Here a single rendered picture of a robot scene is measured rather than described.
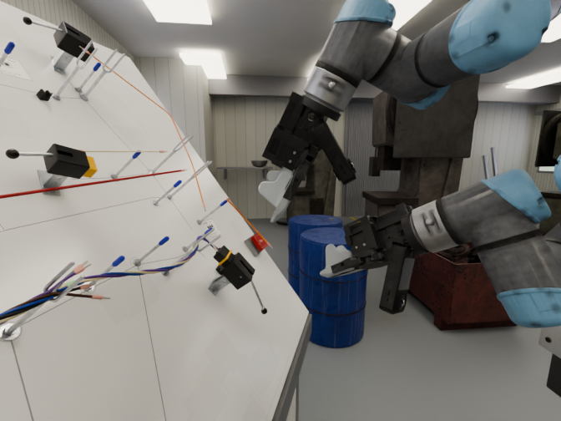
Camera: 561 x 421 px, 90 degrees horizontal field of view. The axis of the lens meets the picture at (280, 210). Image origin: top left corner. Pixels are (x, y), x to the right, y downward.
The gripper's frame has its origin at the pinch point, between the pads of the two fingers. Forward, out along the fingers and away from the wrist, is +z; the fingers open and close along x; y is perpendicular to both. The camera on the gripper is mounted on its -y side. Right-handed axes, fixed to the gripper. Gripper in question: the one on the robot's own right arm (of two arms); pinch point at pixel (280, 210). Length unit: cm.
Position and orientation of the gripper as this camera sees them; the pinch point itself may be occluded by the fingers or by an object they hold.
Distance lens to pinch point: 53.5
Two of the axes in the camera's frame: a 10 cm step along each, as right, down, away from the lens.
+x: -1.2, 3.6, -9.2
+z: -4.3, 8.2, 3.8
